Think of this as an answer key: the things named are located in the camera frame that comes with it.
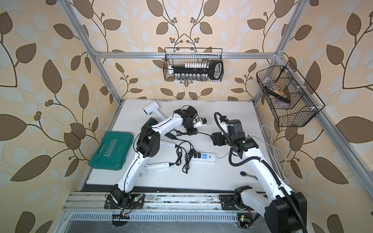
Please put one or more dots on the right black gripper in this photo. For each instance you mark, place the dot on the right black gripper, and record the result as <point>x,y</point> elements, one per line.
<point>218,136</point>

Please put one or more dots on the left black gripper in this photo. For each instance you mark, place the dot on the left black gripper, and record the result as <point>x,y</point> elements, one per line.
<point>194,130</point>

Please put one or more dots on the white blue power strip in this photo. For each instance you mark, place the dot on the white blue power strip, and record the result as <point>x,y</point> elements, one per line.
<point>204,157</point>

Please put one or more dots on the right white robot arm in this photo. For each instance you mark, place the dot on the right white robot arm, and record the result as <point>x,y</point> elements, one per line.
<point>283,210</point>

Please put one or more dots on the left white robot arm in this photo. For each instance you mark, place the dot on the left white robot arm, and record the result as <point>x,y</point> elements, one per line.
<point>148,145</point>

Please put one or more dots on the brush in right basket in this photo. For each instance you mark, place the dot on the brush in right basket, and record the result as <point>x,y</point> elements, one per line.
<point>277,94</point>

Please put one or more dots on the green tool case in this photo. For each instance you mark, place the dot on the green tool case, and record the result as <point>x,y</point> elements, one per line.
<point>112,151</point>

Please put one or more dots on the small green led board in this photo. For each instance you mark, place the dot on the small green led board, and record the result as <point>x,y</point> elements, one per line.
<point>138,198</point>

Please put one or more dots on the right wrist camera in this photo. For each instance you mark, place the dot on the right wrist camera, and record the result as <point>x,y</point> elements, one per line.
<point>223,125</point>

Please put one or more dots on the back wire basket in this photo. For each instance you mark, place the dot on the back wire basket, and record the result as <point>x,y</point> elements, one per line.
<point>181,55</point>

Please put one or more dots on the wire basket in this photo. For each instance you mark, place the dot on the wire basket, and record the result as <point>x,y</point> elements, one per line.
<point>305,102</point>
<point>181,55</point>

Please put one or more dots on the socket set rail black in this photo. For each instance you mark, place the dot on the socket set rail black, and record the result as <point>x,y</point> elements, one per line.
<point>210,70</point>

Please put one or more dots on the right wire basket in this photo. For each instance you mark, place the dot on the right wire basket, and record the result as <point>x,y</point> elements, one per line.
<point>305,102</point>

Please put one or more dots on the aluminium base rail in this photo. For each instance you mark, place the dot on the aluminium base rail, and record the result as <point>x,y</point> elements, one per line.
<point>158,206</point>

